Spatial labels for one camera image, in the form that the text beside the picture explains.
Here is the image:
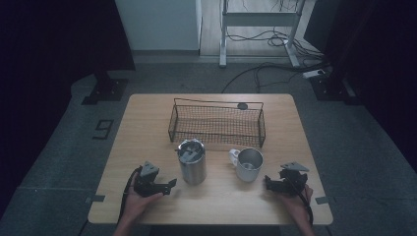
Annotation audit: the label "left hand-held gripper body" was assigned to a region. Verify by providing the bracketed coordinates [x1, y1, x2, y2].
[133, 160, 165, 198]

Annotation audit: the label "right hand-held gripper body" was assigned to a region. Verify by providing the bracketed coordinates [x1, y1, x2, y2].
[278, 161, 310, 198]

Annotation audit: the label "white mug with steel interior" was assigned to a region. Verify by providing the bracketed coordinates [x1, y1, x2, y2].
[228, 147, 265, 183]

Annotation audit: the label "stainless steel tumbler with lid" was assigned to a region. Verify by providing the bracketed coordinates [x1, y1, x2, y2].
[175, 138, 208, 186]

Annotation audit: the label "black wire mesh basket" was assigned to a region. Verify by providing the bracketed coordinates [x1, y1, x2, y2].
[167, 97, 267, 148]

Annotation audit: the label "person's left hand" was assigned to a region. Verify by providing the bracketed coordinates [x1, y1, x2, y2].
[122, 183, 164, 222]

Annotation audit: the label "person's right hand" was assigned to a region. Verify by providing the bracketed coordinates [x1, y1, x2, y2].
[278, 184, 314, 227]

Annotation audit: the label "black stand base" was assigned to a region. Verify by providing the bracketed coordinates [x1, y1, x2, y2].
[309, 73, 362, 106]
[81, 70, 130, 106]

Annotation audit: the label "white power strip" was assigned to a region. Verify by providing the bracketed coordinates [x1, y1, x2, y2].
[302, 69, 327, 80]

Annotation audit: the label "dark curtain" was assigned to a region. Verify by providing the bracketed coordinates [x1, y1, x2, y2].
[303, 0, 417, 165]
[0, 0, 136, 217]

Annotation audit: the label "white cabinet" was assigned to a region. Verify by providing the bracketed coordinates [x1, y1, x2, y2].
[114, 0, 203, 52]

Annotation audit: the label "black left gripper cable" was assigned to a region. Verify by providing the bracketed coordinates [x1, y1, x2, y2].
[117, 166, 144, 224]

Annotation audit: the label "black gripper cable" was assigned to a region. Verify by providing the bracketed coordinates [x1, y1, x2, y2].
[117, 166, 144, 224]
[287, 176, 315, 226]

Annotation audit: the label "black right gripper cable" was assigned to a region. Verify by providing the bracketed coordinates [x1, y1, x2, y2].
[287, 176, 315, 226]

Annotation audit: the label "long black floor cable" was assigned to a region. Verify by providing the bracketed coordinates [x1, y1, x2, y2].
[220, 61, 330, 94]

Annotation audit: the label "tangled black floor cables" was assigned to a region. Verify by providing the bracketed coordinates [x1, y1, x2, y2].
[225, 28, 326, 61]

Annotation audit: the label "white metal desk frame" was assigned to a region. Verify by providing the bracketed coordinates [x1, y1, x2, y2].
[218, 0, 308, 69]

